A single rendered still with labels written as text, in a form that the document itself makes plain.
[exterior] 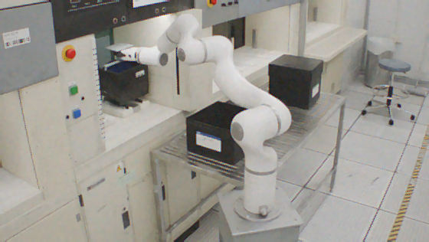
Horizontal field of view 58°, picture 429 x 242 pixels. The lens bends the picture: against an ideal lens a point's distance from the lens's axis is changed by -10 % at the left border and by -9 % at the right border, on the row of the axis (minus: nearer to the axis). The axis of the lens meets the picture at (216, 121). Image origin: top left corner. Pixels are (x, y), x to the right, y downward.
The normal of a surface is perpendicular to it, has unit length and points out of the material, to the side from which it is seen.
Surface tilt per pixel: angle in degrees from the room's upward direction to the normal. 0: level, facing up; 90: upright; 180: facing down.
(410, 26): 90
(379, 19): 90
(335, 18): 90
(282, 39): 90
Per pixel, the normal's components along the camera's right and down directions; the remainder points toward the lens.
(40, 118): 0.84, 0.22
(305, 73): -0.49, 0.36
